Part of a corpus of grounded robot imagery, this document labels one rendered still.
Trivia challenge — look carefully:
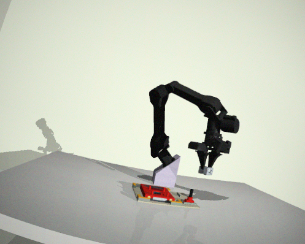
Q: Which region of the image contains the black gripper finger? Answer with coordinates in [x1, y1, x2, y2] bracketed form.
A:
[195, 150, 210, 170]
[208, 152, 222, 168]

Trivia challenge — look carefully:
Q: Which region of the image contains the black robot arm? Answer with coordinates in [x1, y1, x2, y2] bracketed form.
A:
[149, 81, 239, 167]

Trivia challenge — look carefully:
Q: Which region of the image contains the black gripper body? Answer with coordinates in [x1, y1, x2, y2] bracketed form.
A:
[188, 129, 230, 154]

